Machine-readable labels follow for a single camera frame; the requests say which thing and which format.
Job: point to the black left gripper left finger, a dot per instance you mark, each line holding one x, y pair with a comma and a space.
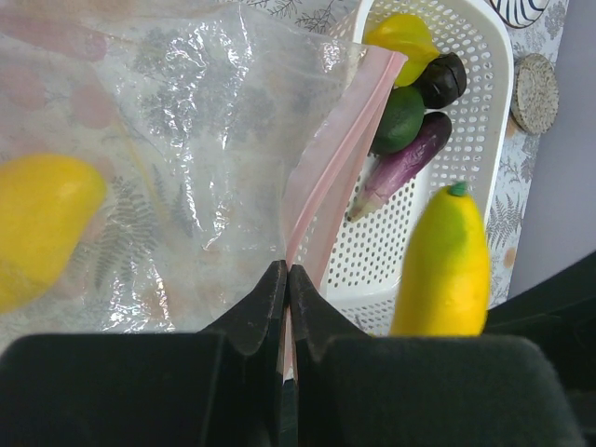
217, 387

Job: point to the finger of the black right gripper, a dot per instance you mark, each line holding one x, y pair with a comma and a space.
559, 307

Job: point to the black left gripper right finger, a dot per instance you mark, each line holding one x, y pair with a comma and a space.
357, 390

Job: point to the yellow toy banana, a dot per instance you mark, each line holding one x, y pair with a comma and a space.
446, 273

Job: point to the purple toy eggplant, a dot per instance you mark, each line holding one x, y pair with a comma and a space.
391, 172

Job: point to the clear zip top bag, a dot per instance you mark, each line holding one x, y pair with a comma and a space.
227, 140

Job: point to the green toy avocado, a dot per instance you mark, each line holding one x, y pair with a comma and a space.
400, 122

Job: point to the yellow toy mango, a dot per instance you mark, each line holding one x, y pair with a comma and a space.
47, 202

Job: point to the white perforated plastic basket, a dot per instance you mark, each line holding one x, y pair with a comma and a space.
363, 273

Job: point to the speckled round coaster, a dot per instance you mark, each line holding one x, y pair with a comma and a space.
535, 97

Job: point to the dark brown toy mangosteen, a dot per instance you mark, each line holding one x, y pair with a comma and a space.
442, 82

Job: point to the floral patterned table mat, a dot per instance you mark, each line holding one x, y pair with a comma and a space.
516, 163

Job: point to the blue striped round plate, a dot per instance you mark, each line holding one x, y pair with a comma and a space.
519, 10

